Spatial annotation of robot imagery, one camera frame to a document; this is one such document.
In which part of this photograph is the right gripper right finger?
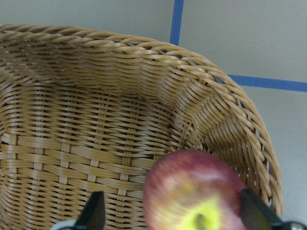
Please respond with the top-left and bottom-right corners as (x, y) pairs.
(240, 189), (288, 230)

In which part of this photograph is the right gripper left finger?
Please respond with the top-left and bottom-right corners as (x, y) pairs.
(73, 191), (106, 230)

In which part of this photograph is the red yellow apple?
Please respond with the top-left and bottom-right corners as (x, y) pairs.
(142, 150), (246, 230)

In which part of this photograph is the woven wicker basket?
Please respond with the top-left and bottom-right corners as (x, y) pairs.
(0, 24), (283, 230)

